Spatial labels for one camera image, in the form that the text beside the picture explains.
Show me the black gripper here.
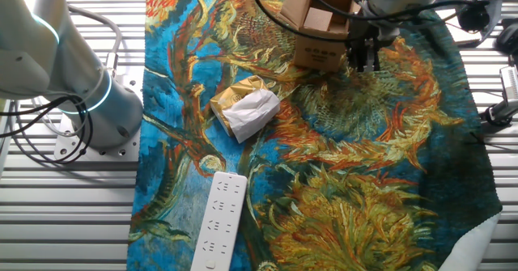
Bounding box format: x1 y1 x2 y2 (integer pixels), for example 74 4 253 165
348 26 392 73

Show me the brown cardboard box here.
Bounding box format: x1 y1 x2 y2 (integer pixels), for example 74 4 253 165
277 0 367 73

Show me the small white box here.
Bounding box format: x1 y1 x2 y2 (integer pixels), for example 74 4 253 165
435 7 482 45

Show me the sunflower painting tablecloth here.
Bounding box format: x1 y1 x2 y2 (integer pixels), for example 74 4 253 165
126 0 503 271

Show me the gold tissue pack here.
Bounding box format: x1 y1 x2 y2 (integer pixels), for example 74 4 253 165
209 74 282 144

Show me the dark grey pad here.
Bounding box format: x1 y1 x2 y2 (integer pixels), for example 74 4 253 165
465 0 505 45

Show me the black computer mouse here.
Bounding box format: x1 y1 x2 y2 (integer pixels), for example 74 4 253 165
495 22 518 56

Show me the white power strip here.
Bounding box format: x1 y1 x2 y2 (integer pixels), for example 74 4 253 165
189 171 248 271

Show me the thin black cable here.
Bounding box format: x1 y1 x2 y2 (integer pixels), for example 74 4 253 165
294 0 490 22

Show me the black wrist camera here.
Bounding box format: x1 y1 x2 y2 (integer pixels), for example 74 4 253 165
458 2 491 32

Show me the silver depth camera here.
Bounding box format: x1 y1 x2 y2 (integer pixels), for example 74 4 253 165
499 65 518 106

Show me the grey camera support arm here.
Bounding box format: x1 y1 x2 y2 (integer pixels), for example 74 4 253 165
479 99 518 129

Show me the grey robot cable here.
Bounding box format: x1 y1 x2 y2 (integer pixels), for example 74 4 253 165
64 2 123 80

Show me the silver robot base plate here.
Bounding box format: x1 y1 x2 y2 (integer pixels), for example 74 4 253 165
54 66 142 161

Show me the black looped cable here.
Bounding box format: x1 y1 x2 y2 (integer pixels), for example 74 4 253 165
0 95 94 165

